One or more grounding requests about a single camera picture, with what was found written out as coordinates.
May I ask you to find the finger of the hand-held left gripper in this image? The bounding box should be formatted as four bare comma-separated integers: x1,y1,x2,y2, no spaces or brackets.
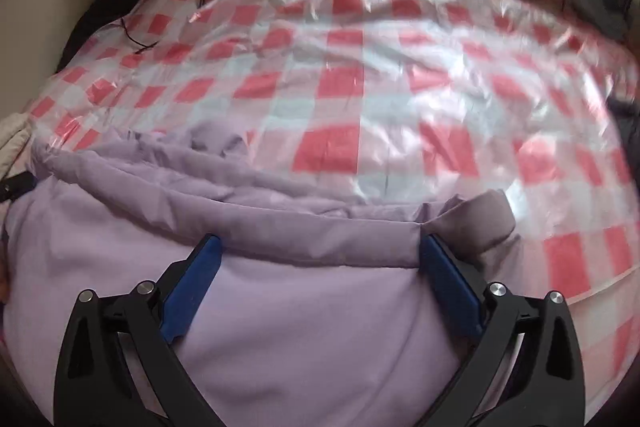
0,174,40,204

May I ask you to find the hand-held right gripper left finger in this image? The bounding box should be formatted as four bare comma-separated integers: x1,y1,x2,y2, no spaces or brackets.
54,233,222,427

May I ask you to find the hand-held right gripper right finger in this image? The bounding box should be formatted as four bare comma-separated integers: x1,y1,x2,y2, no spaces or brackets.
420,234,586,427

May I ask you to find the purple hooded jacket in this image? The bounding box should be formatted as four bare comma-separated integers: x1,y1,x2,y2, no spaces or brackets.
0,122,518,427

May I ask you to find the beige quilted blanket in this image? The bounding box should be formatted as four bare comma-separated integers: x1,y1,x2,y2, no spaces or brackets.
0,114,33,182

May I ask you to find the red checked plastic bed cover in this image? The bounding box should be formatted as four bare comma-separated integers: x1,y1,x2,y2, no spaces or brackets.
22,0,640,323

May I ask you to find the black puffer jacket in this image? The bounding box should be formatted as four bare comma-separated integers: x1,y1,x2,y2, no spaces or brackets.
607,94,640,158

